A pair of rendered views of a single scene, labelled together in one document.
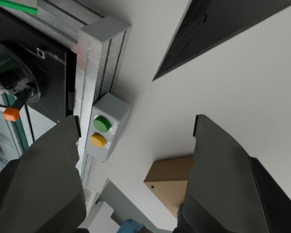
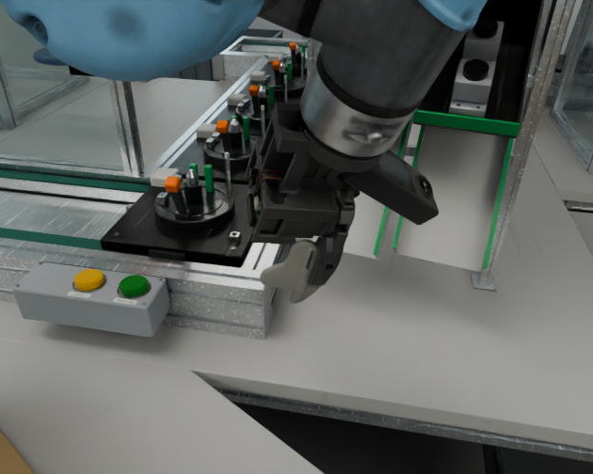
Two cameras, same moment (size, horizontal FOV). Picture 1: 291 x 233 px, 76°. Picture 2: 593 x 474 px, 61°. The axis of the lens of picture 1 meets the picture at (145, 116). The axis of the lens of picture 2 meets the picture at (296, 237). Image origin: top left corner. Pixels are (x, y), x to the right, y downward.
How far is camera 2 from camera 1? 47 cm
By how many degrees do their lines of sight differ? 58
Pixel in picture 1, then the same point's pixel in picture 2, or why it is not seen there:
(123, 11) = (278, 330)
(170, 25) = (278, 376)
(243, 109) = not seen: outside the picture
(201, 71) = (228, 425)
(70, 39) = (254, 264)
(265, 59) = not seen: outside the picture
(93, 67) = (230, 281)
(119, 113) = (152, 312)
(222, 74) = (232, 450)
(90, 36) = not seen: hidden behind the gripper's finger
